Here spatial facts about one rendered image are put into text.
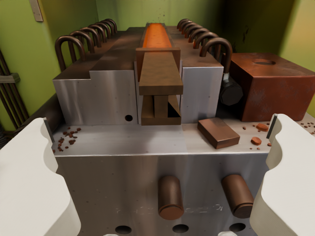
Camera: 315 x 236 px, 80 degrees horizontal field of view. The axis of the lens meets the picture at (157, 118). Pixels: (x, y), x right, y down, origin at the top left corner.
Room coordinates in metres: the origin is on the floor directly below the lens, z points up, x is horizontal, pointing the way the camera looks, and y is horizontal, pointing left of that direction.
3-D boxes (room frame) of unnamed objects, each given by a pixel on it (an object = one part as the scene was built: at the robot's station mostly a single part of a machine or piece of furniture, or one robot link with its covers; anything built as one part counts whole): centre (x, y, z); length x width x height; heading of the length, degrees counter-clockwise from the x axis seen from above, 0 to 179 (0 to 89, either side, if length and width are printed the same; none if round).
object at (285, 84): (0.28, -0.15, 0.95); 0.12 x 0.09 x 0.07; 1
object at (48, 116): (0.36, 0.14, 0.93); 0.40 x 0.03 x 0.03; 1
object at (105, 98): (0.42, 0.03, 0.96); 0.42 x 0.20 x 0.09; 1
